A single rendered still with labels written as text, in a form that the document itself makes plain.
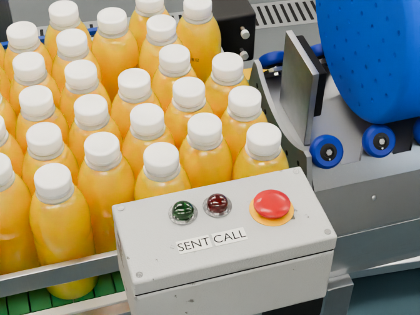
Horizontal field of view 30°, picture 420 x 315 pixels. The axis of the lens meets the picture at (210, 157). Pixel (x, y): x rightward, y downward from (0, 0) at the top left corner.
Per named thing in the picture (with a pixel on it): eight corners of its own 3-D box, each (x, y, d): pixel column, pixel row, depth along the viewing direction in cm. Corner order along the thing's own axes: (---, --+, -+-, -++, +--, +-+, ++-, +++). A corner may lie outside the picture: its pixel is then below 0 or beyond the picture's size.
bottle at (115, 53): (89, 121, 116) (77, 28, 104) (118, 97, 120) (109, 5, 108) (124, 139, 113) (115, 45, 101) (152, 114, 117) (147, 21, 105)
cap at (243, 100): (267, 104, 94) (267, 93, 92) (248, 122, 91) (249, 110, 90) (240, 92, 95) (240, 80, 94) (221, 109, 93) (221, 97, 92)
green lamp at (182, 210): (197, 219, 76) (197, 211, 75) (174, 224, 75) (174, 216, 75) (190, 203, 77) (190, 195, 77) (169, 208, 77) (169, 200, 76)
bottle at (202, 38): (180, 87, 122) (178, -5, 110) (222, 92, 121) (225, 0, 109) (172, 115, 117) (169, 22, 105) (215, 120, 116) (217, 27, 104)
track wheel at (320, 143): (342, 132, 102) (337, 131, 104) (310, 138, 101) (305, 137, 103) (347, 165, 102) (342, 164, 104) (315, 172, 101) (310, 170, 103)
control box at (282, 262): (326, 297, 82) (339, 234, 74) (139, 344, 77) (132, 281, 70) (292, 227, 88) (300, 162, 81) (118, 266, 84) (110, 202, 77)
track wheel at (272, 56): (293, 59, 115) (290, 46, 115) (264, 64, 114) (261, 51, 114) (285, 67, 119) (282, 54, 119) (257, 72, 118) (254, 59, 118)
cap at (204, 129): (189, 147, 88) (189, 135, 87) (186, 124, 91) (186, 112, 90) (223, 145, 89) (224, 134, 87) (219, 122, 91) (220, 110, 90)
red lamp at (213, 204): (231, 212, 77) (231, 204, 76) (209, 217, 76) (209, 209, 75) (224, 196, 78) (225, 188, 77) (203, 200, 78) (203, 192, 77)
